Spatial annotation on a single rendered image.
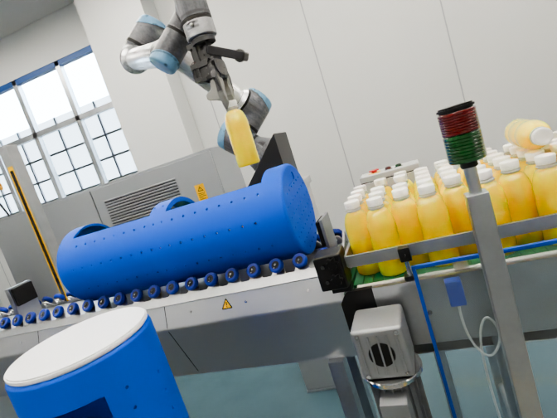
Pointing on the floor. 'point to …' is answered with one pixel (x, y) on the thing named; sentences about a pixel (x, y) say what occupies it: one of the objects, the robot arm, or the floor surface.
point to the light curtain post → (33, 211)
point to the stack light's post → (503, 303)
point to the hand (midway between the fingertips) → (230, 104)
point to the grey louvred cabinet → (116, 207)
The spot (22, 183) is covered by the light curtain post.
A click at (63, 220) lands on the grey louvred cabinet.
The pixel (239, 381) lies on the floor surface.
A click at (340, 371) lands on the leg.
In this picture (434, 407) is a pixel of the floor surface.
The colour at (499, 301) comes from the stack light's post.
